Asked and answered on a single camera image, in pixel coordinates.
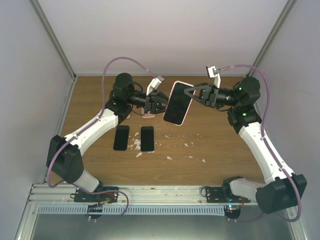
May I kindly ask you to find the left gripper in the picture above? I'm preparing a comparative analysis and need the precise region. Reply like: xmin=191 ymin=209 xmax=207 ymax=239
xmin=127 ymin=90 xmax=178 ymax=115

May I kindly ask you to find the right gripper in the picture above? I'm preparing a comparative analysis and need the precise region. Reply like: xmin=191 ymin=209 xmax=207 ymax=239
xmin=182 ymin=83 xmax=239 ymax=109

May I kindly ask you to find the cream cased phone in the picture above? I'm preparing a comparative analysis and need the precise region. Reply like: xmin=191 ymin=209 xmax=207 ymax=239
xmin=163 ymin=81 xmax=194 ymax=126

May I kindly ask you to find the blue phone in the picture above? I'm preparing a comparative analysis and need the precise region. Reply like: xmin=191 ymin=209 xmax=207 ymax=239
xmin=140 ymin=126 xmax=155 ymax=152

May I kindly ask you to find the black phone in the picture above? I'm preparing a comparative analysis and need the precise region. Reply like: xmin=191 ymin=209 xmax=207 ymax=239
xmin=113 ymin=125 xmax=130 ymax=151

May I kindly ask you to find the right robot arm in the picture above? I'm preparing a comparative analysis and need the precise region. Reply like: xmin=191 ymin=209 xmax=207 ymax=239
xmin=184 ymin=76 xmax=307 ymax=216

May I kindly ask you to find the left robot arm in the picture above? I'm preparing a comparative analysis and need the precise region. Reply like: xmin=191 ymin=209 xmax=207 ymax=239
xmin=46 ymin=73 xmax=172 ymax=202

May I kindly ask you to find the white debris pile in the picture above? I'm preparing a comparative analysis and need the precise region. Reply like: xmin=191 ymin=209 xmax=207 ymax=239
xmin=127 ymin=132 xmax=155 ymax=158

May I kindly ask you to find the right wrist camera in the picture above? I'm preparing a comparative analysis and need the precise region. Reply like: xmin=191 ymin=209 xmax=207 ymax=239
xmin=205 ymin=65 xmax=221 ymax=89

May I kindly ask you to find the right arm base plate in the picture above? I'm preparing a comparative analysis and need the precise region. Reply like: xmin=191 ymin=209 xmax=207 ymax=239
xmin=199 ymin=186 xmax=251 ymax=204

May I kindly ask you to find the slotted cable duct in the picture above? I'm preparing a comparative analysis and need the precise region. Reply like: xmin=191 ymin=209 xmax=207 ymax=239
xmin=38 ymin=204 xmax=225 ymax=216

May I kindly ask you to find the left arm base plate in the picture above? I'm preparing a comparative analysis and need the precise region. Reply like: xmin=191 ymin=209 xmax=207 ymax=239
xmin=70 ymin=186 xmax=119 ymax=204

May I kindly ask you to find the aluminium front rail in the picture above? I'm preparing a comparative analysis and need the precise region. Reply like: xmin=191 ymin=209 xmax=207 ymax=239
xmin=27 ymin=184 xmax=257 ymax=206

